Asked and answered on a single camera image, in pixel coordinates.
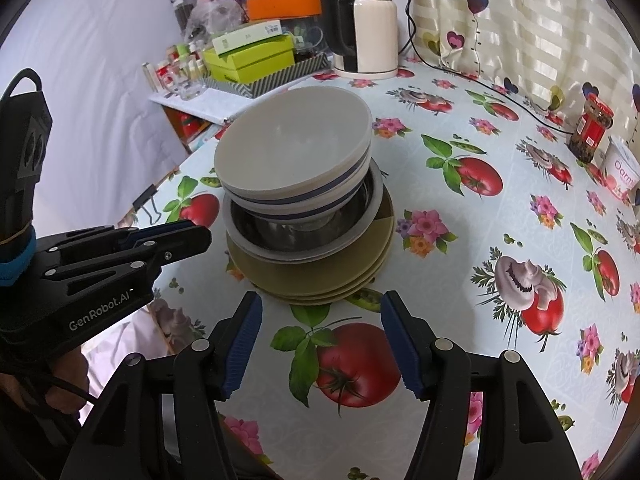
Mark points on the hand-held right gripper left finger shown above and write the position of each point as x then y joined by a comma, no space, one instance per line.
240,355

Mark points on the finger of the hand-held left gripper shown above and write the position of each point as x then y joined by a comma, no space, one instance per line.
150,232
185,245

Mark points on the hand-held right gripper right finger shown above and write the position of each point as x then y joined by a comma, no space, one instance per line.
407,355

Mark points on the stainless steel bowl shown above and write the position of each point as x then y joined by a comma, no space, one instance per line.
270,237

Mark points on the white bowl blue stripe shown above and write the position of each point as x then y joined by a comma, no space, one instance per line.
300,212
290,135

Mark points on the person's left hand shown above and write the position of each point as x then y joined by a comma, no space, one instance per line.
70,377

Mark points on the black binder clip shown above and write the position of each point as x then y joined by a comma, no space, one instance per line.
145,197

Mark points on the white paper booklet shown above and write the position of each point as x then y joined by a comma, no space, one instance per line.
210,105

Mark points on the group of small bottles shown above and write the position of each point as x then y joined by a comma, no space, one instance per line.
175,67

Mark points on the black white striped tray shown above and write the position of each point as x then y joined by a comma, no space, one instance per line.
280,82

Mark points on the lime green box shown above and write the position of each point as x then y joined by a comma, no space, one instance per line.
255,65

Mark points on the flat white green box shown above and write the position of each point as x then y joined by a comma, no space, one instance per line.
245,37

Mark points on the dark glass bottle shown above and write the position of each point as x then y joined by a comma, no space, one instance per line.
182,12

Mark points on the clear plastic bag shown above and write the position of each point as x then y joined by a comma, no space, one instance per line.
215,17

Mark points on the clear glass mug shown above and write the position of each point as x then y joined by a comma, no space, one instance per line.
305,37

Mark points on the orange box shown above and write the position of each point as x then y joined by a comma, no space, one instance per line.
285,5

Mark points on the white electric kettle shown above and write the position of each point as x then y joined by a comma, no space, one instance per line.
375,35

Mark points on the white yogurt cup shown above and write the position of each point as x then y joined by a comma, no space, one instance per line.
622,170

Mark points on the red lid sauce jar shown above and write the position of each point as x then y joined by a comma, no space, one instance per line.
592,130

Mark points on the striped heart print curtain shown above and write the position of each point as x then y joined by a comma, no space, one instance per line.
550,25

